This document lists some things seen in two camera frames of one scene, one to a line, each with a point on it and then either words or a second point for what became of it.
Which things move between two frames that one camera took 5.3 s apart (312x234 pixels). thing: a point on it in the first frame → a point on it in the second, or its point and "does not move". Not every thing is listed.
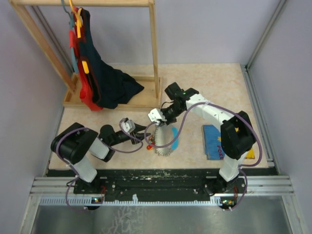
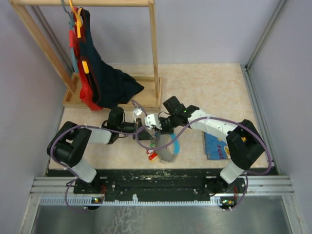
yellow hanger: [78, 24] does not move
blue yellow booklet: [213, 145] does not move
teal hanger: [72, 25] does not move
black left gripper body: [122, 139] → [137, 125]
